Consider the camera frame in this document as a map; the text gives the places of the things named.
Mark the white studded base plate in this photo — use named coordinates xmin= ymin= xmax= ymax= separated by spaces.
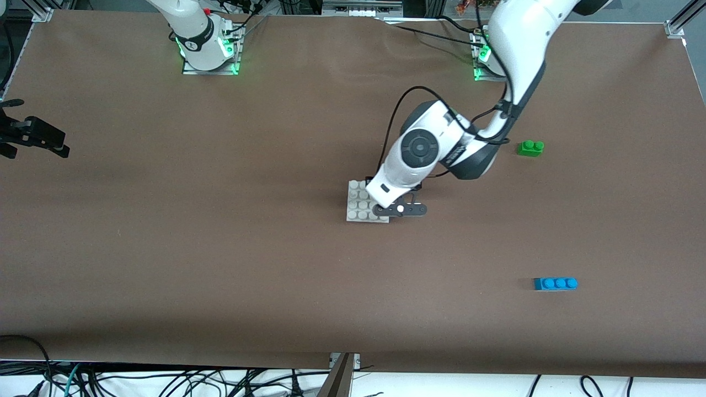
xmin=346 ymin=180 xmax=390 ymax=223

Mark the blue three-stud block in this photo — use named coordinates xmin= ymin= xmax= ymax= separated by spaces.
xmin=533 ymin=277 xmax=579 ymax=292

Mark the brown table cover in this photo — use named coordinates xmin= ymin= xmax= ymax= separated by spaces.
xmin=0 ymin=8 xmax=706 ymax=380

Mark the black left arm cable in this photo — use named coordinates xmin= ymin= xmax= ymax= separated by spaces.
xmin=378 ymin=85 xmax=511 ymax=171

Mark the black cable on table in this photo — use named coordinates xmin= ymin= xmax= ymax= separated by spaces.
xmin=436 ymin=14 xmax=486 ymax=35
xmin=381 ymin=21 xmax=482 ymax=46

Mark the aluminium frame rail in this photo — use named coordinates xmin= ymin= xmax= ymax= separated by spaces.
xmin=322 ymin=0 xmax=404 ymax=18

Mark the aluminium frame profile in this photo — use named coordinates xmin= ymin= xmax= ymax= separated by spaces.
xmin=317 ymin=353 xmax=360 ymax=397

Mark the thick black floor cable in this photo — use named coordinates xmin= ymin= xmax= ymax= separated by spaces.
xmin=0 ymin=334 xmax=55 ymax=397

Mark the black base connector cable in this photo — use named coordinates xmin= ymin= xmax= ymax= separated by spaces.
xmin=207 ymin=0 xmax=271 ymax=42

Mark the teal floor cable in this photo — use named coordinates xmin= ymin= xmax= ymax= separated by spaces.
xmin=63 ymin=363 xmax=81 ymax=397

